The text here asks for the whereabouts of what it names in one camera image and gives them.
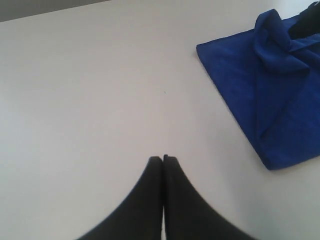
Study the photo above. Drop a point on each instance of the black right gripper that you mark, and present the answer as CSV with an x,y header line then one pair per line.
x,y
308,23

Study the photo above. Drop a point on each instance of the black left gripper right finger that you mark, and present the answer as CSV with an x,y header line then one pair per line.
x,y
187,216

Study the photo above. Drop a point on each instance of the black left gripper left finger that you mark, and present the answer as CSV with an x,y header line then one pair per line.
x,y
140,215

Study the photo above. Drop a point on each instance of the blue microfiber towel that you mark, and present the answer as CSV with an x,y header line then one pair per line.
x,y
271,85

